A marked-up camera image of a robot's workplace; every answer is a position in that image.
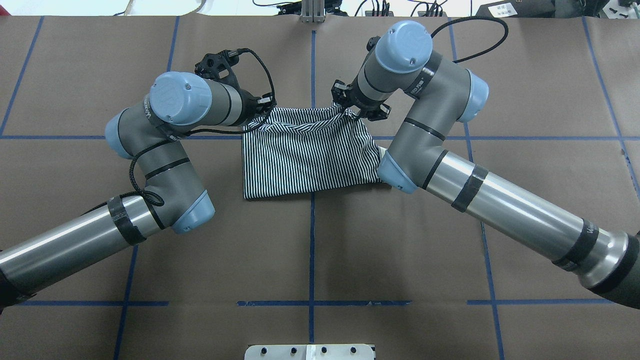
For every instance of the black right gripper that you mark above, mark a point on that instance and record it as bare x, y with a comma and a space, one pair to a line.
363, 105

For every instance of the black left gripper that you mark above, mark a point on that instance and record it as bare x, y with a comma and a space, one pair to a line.
248, 102

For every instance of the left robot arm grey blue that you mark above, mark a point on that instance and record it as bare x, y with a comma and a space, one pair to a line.
167, 190

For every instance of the aluminium frame post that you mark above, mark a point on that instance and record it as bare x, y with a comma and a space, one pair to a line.
313, 11

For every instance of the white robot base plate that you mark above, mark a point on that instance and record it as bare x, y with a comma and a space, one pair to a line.
332, 351

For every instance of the striped polo shirt white collar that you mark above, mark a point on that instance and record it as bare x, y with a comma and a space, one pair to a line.
304, 150

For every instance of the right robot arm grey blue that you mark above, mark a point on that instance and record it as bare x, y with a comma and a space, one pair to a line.
432, 151

